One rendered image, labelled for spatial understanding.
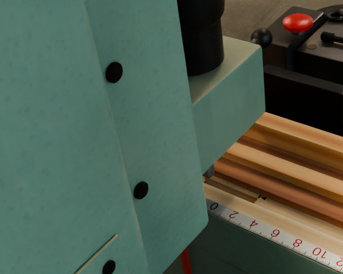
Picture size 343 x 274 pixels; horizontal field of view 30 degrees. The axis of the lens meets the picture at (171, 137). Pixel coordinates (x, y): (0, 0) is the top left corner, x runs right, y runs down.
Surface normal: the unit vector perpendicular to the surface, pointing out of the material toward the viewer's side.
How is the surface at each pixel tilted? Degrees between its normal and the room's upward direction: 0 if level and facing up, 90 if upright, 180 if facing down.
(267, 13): 0
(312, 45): 0
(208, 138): 90
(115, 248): 90
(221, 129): 90
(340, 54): 0
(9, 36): 90
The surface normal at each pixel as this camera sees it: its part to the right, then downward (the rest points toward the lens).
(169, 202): 0.78, 0.30
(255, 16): -0.14, -0.78
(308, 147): -0.62, 0.55
